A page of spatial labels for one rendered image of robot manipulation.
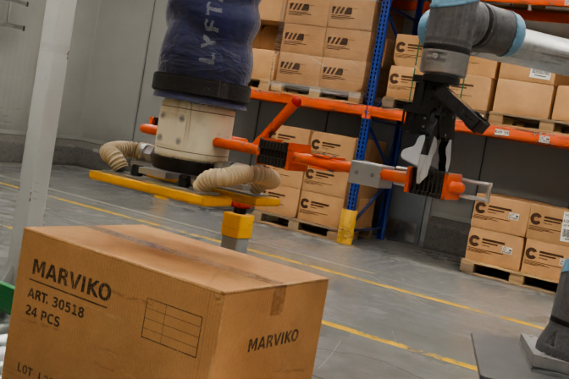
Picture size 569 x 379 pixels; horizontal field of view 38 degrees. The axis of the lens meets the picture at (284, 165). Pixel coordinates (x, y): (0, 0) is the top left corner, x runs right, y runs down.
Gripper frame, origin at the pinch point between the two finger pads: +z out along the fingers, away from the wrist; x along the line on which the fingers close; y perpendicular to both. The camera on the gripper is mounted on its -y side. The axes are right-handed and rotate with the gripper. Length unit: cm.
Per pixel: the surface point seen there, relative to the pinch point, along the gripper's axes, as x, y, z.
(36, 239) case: 22, 84, 30
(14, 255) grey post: -156, 308, 94
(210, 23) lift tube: 10, 53, -25
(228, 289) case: 18.8, 29.9, 27.8
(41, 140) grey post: -158, 302, 27
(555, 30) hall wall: -828, 241, -166
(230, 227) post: -44, 79, 27
